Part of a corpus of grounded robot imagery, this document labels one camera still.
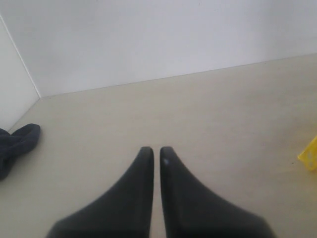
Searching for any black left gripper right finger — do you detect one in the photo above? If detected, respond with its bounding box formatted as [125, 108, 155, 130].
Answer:
[159, 146, 274, 238]

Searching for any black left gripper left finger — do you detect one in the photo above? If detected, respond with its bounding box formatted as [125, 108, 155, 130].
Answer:
[47, 147, 154, 238]

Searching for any yellow plastic egg tray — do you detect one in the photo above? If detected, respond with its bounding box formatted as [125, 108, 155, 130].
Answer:
[298, 137, 317, 171]

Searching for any dark blue cloth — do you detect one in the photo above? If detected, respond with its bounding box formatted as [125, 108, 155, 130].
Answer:
[0, 123, 41, 180]

